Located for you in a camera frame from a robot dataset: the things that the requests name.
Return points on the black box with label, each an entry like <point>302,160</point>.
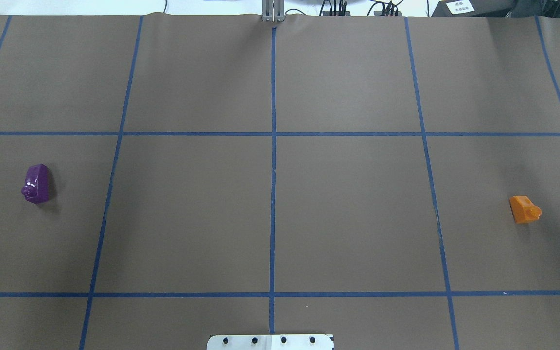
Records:
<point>473,8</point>

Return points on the brown table mat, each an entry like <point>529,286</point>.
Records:
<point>216,175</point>

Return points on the black power strip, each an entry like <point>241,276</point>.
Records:
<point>334,8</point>

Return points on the orange trapezoid block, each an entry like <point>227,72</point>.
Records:
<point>523,210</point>

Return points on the white metal mounting plate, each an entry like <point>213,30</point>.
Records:
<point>271,342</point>

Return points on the purple trapezoid block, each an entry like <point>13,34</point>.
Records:
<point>36,186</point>

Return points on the grey aluminium camera post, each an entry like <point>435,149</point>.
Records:
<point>273,11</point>

